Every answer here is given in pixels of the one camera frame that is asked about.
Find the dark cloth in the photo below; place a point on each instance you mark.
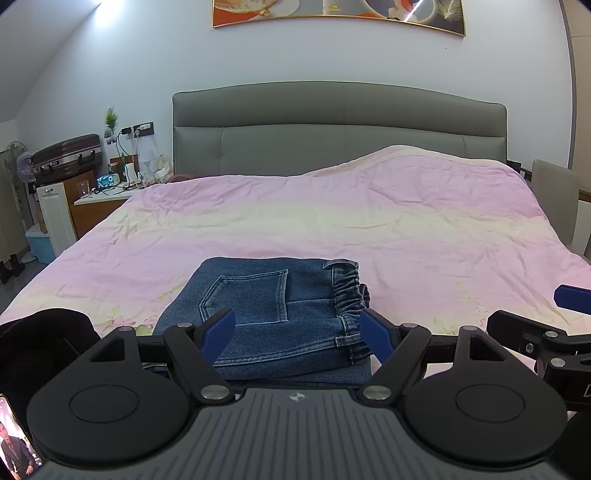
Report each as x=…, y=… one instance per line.
x=41, y=341

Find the brown suitcase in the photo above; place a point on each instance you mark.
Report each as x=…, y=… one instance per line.
x=67, y=157

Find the white cabinet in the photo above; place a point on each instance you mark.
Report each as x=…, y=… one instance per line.
x=55, y=221

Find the black boot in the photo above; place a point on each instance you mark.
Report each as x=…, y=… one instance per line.
x=17, y=264
x=5, y=273

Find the white cup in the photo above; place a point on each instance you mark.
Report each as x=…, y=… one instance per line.
x=129, y=172

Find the framed wall painting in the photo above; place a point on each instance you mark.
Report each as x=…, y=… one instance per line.
x=332, y=11

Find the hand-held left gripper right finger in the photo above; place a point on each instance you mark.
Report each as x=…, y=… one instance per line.
x=375, y=333

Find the wooden nightstand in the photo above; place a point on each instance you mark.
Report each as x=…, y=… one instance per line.
x=92, y=214

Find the small potted plant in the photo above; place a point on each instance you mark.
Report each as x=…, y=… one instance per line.
x=110, y=121

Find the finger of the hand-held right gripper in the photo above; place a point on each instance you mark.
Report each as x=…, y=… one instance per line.
x=512, y=327
x=575, y=299

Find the blue denim pants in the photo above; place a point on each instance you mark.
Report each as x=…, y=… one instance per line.
x=277, y=323

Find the blue plastic bin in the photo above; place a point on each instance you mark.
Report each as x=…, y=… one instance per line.
x=40, y=244

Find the black wall socket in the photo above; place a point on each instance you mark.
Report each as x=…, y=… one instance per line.
x=143, y=129

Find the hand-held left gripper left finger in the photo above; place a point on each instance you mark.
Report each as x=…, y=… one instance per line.
x=218, y=333

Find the smartphone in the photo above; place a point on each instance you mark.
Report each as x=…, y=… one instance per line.
x=16, y=443

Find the clear drinking glass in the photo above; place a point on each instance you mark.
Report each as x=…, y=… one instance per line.
x=83, y=189

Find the standing fan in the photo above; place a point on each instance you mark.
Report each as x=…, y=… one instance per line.
x=18, y=164

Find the beige chair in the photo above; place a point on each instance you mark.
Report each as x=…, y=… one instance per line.
x=554, y=198

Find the grey upholstered headboard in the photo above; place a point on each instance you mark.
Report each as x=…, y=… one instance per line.
x=323, y=124

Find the teal tissue box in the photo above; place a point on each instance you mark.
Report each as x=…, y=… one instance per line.
x=108, y=181

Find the beige wardrobe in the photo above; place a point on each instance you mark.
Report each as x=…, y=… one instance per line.
x=582, y=92

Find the pink floral blanket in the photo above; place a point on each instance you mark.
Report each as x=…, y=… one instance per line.
x=323, y=217

